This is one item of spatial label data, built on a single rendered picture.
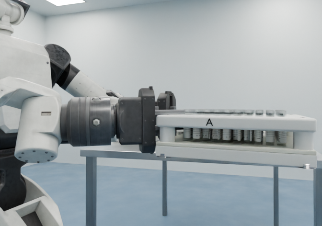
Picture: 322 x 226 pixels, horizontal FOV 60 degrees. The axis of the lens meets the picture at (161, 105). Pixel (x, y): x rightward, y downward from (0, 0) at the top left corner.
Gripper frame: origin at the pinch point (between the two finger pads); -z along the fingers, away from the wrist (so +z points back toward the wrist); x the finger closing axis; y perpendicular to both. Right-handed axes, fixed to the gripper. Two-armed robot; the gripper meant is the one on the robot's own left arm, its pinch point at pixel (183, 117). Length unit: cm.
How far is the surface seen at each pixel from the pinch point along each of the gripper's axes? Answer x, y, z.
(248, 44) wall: -102, -390, 57
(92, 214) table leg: 48, -45, 69
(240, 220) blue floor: 103, -208, 35
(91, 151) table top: 17, -43, 68
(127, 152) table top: 17, -47, 50
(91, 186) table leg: 35, -45, 69
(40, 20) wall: -182, -309, 434
